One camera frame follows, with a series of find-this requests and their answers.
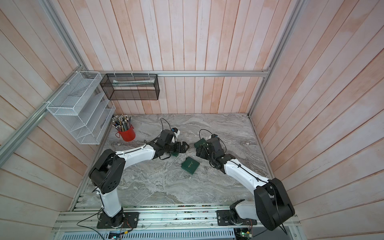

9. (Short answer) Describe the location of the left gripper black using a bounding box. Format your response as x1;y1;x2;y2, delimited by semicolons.
164;141;190;154

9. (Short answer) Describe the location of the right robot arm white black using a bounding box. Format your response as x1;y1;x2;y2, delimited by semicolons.
194;137;295;231

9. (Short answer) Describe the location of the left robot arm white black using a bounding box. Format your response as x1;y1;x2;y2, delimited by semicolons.
89;128;190;228

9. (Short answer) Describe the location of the right green jewelry box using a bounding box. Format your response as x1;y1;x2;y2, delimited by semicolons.
194;138;206;149

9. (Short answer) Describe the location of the red pencil cup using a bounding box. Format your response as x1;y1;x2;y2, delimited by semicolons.
115;126;136;142

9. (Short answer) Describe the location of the pencils bundle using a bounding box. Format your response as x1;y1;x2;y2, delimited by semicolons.
112;115;132;132

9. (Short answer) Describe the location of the black mesh basket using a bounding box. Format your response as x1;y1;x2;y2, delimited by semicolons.
101;73;160;101

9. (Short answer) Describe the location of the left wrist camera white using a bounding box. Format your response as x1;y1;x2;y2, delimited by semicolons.
171;128;180;143

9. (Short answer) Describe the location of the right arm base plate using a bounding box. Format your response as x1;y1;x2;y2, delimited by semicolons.
216;210;258;226

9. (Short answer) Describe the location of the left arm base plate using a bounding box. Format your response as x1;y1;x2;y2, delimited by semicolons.
97;212;140;229

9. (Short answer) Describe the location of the aluminium frame rail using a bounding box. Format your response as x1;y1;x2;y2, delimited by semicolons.
98;70;269;77

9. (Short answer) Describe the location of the white wire mesh shelf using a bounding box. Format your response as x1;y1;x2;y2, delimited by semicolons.
47;71;116;145

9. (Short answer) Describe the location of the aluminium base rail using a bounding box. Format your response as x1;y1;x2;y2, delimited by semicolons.
50;204;301;233

